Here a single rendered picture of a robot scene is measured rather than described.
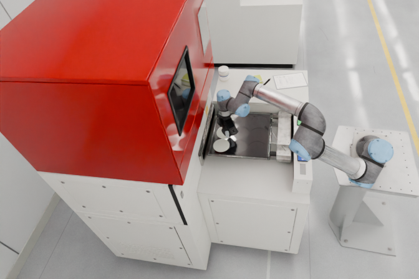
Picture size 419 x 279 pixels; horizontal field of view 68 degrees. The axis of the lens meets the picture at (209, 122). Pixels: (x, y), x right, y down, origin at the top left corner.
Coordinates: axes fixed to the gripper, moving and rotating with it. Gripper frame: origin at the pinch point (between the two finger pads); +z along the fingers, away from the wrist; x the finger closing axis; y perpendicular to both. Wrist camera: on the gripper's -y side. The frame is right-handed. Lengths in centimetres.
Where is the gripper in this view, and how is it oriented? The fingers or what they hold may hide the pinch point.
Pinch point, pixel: (229, 137)
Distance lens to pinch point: 190.7
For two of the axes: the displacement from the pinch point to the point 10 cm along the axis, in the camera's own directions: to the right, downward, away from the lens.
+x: -8.5, 4.4, -2.7
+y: -5.1, -5.9, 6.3
